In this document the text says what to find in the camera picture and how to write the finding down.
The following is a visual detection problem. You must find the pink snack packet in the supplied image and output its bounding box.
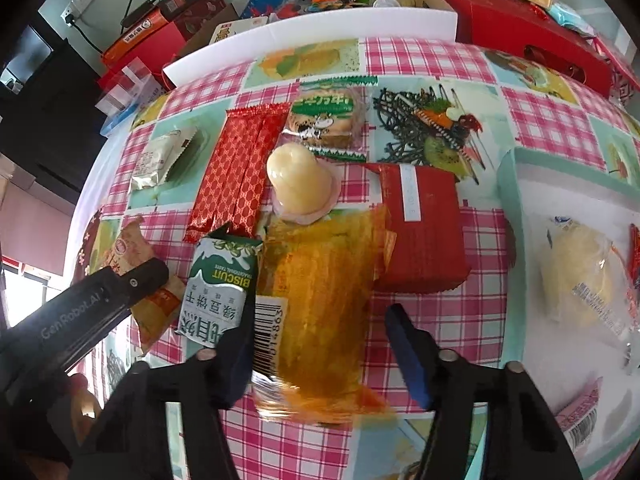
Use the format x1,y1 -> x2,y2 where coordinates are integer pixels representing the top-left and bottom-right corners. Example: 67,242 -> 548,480
554,377 -> 607,434

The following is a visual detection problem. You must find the green label cake packet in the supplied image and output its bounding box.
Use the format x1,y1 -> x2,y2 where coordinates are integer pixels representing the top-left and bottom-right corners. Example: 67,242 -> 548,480
281,75 -> 379,162

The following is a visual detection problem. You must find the beige snack packet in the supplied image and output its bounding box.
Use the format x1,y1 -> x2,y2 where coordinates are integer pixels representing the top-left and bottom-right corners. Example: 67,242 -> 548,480
127,127 -> 209,197

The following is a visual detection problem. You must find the yellow card box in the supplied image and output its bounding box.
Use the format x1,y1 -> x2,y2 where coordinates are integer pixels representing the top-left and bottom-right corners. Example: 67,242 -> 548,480
207,16 -> 269,47

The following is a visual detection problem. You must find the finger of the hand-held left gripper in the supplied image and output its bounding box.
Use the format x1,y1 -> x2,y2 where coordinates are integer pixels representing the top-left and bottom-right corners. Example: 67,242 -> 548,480
75,257 -> 171,312

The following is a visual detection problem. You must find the red gift box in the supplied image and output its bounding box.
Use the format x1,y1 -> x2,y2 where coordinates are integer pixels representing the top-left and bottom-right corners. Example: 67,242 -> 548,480
427,0 -> 614,99

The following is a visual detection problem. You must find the orange brown snack packet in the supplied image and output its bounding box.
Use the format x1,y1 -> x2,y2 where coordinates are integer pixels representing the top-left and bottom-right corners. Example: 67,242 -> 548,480
116,217 -> 187,357

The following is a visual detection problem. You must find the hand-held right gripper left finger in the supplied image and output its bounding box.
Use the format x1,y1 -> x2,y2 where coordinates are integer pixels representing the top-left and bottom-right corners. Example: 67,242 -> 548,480
70,305 -> 258,480

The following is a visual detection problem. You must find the clear plastic box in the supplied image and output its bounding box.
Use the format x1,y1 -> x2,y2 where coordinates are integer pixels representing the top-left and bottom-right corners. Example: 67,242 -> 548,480
95,57 -> 167,126

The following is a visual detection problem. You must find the orange transparent snack packet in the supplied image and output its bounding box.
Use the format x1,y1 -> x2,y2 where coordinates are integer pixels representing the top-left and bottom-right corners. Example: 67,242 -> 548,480
251,205 -> 399,427

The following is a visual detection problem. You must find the green white biscuit packet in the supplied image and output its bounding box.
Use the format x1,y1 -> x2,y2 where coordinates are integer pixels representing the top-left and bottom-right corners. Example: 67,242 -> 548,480
176,225 -> 264,349

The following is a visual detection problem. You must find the dark cabinet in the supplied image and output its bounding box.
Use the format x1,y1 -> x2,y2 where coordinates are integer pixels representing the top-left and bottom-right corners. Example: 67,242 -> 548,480
0,25 -> 109,207

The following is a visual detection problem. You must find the red patterned box lid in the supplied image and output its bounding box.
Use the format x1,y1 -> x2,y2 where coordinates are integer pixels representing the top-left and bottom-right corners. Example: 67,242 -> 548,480
590,35 -> 640,107

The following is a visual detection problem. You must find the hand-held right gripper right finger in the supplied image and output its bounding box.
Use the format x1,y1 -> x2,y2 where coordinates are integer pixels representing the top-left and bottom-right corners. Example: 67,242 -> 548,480
385,304 -> 583,480

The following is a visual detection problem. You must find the shiny red snack packet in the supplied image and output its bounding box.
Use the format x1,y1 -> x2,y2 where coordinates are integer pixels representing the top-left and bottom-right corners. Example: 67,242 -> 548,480
627,224 -> 640,312

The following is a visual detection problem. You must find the pale jelly cup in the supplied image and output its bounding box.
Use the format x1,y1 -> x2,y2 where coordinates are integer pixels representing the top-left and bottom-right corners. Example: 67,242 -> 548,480
266,142 -> 342,224

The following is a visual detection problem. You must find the teal shallow cardboard tray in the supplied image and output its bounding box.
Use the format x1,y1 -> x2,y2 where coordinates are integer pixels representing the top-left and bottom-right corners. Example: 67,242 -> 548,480
497,147 -> 640,480

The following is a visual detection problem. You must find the white wall socket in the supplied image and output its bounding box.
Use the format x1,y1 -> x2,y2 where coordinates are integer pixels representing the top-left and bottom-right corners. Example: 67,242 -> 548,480
60,0 -> 97,24

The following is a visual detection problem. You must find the blue wet wipes pack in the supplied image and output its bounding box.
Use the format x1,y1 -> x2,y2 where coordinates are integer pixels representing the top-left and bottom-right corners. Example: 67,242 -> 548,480
547,2 -> 589,32

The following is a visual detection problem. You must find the yellow bread packet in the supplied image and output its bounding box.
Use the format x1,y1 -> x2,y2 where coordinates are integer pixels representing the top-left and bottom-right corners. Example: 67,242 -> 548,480
539,216 -> 639,347

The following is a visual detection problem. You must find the white foam board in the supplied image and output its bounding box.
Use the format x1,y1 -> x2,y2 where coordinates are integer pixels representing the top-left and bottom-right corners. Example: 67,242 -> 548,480
162,5 -> 458,92

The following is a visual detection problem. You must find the black power adapter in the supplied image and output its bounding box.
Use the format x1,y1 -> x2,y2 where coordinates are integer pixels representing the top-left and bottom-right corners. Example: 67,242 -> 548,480
121,0 -> 162,29

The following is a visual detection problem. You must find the orange and black box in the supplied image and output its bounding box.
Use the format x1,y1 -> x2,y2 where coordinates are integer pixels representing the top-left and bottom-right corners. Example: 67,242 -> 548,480
102,0 -> 211,64

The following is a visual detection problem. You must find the red patterned long packet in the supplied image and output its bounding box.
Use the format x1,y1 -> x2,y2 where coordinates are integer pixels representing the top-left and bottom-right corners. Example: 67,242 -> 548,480
184,102 -> 292,244

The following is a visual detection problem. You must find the large red box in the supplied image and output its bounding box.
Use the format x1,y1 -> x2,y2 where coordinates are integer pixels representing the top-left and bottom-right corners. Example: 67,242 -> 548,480
97,0 -> 227,92

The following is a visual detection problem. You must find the red snack box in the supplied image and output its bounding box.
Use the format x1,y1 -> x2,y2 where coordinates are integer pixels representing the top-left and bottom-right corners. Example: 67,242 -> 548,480
367,162 -> 472,294

